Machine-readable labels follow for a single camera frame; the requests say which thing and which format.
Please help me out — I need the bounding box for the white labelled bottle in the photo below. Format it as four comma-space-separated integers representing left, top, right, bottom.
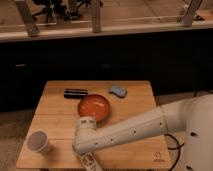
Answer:
80, 152, 103, 171

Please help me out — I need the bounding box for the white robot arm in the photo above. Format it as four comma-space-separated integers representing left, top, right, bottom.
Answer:
73, 95, 213, 171

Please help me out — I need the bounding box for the blue sponge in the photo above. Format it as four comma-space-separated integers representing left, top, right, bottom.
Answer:
109, 86, 127, 98

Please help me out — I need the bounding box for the orange bowl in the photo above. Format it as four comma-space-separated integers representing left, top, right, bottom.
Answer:
78, 94, 111, 122

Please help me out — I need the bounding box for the black cylinder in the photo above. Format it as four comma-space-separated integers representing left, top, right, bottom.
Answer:
64, 89, 88, 99

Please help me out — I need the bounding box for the white paper cup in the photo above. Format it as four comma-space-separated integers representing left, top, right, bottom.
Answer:
26, 131, 52, 155

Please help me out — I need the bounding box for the black office chair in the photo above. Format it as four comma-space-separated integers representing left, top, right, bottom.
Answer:
32, 0, 81, 22

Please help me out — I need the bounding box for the middle grey metal post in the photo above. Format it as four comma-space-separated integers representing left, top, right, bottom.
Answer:
91, 0, 101, 33

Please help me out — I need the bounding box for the grey metal post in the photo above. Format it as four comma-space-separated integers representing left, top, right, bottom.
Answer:
14, 0, 39, 37
91, 0, 101, 33
182, 0, 203, 27

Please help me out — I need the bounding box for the black cable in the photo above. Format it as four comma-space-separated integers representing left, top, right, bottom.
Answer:
164, 133, 185, 171

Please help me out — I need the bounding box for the left grey metal post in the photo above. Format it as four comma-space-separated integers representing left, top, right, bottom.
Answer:
14, 0, 39, 37

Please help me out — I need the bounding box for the right grey metal post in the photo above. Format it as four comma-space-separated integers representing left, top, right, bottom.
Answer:
182, 0, 203, 27

